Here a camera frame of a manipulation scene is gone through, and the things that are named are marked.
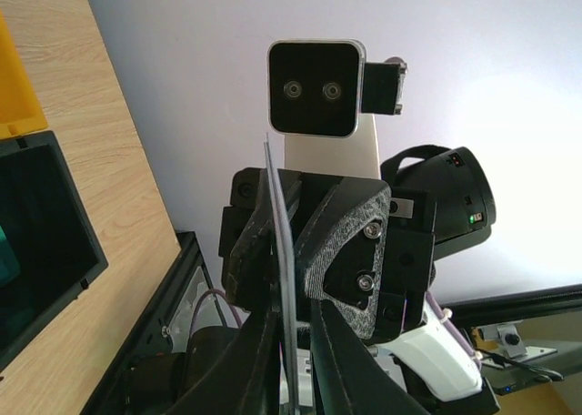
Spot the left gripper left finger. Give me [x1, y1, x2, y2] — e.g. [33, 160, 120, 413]
[170, 310, 280, 414]

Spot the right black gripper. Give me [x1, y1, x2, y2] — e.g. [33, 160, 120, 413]
[219, 167, 436, 344]

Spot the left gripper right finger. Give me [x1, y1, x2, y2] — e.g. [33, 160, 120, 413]
[310, 300, 426, 415]

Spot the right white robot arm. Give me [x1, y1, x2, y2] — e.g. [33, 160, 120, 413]
[278, 145, 497, 342]

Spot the black bin with teal cards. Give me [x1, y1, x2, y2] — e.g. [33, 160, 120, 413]
[1, 131, 108, 368]

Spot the teal card stack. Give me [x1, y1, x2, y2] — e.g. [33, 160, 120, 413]
[0, 228, 20, 288]

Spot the yellow bin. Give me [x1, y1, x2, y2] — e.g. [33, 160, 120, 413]
[0, 15, 48, 140]

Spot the black aluminium frame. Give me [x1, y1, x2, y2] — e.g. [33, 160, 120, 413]
[82, 232, 581, 414]

